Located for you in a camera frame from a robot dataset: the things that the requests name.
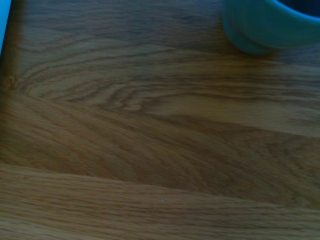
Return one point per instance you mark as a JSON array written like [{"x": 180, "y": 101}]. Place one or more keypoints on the blue ceramic mug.
[{"x": 265, "y": 27}]

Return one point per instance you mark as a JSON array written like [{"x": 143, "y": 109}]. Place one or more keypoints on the light blue object at edge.
[{"x": 3, "y": 22}]

